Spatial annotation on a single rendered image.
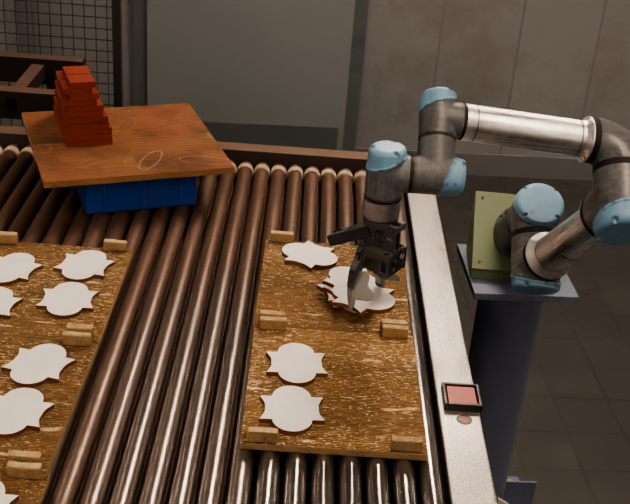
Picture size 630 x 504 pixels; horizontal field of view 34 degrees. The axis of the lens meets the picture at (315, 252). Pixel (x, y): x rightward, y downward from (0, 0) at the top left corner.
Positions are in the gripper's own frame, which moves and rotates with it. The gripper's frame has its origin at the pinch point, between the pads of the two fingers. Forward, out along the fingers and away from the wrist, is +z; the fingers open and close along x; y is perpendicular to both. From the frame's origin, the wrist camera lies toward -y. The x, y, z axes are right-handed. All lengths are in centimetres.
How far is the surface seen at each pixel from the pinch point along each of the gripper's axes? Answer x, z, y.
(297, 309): 1.0, 11.5, -17.9
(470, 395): 0.0, 11.8, 27.9
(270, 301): -0.5, 11.5, -24.6
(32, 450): -70, 10, -22
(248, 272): 8.7, 13.6, -39.0
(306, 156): 72, 13, -70
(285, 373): -21.9, 9.7, -3.1
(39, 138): 9, 2, -115
